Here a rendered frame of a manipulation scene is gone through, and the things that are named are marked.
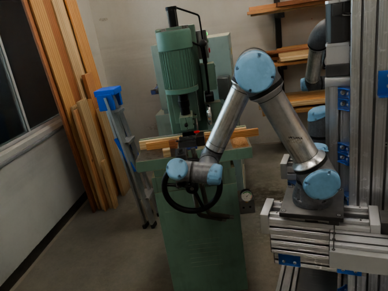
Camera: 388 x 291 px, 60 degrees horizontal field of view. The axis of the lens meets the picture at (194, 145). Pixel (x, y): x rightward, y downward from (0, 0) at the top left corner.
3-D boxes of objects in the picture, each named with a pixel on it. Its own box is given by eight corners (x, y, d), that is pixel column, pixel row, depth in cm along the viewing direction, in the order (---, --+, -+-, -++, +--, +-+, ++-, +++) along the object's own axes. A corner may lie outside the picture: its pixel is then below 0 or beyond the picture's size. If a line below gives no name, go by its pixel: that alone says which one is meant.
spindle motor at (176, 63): (164, 97, 171) (153, 33, 160) (167, 90, 187) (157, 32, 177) (198, 92, 170) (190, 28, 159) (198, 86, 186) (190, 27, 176)
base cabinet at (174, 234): (174, 298, 204) (152, 193, 180) (178, 239, 258) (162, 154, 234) (249, 290, 202) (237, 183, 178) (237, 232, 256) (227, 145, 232)
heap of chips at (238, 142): (232, 148, 173) (232, 143, 172) (230, 140, 185) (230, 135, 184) (249, 146, 173) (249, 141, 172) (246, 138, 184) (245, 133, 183)
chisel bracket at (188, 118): (181, 133, 181) (178, 118, 178) (182, 126, 194) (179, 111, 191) (195, 131, 181) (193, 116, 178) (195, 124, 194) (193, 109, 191)
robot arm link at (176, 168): (187, 181, 114) (163, 178, 115) (190, 183, 125) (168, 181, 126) (190, 158, 115) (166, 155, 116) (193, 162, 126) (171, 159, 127)
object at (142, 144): (140, 150, 191) (138, 141, 189) (141, 149, 193) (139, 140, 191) (246, 135, 188) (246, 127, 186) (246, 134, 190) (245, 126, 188)
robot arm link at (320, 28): (310, 33, 148) (301, 97, 190) (336, 29, 146) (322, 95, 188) (306, 14, 153) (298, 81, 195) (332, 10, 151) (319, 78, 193)
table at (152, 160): (133, 181, 167) (131, 170, 165) (142, 157, 196) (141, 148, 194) (256, 165, 164) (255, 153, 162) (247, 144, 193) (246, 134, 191)
